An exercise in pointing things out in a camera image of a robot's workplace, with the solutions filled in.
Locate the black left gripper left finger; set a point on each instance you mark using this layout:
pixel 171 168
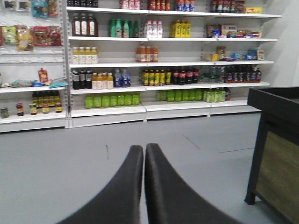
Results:
pixel 119 201

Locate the black wooden produce stand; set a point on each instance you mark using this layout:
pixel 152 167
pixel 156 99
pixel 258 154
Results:
pixel 274 174

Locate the white supermarket shelving unit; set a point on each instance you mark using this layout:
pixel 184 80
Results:
pixel 197 39

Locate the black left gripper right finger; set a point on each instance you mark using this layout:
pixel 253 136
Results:
pixel 170 200

